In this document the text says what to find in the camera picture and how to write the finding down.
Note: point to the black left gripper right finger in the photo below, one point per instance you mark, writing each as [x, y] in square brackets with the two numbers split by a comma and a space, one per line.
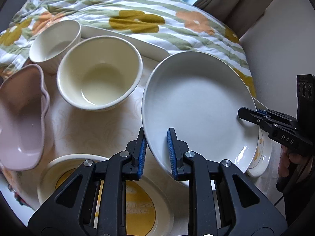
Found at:
[222, 200]

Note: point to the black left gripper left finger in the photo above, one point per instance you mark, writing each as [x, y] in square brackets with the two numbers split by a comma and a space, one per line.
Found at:
[91, 201]

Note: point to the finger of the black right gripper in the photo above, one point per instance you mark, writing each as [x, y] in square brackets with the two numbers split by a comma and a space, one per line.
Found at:
[275, 117]
[259, 118]

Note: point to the large white shallow plate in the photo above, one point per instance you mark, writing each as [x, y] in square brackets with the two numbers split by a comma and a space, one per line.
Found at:
[199, 96]

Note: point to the pink handled baking dish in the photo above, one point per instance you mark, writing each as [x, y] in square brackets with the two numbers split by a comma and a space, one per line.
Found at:
[26, 132]

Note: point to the cream ceramic bowl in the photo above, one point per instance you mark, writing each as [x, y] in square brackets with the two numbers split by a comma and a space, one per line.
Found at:
[99, 73]

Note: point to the small white ribbed bowl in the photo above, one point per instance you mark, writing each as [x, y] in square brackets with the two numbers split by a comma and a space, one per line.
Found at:
[50, 46]

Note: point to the duck pattern plate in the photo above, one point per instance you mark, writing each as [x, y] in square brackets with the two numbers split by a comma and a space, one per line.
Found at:
[262, 155]

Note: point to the yellow centre white plate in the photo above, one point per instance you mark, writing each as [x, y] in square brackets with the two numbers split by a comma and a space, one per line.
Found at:
[147, 209]

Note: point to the white floral tablecloth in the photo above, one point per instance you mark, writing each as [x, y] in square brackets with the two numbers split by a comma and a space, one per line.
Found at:
[102, 134]

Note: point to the brown curtain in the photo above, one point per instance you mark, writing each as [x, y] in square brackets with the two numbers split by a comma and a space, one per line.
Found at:
[239, 15]

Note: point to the floral striped quilt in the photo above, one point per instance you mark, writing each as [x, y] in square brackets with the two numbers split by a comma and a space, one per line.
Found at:
[171, 24]

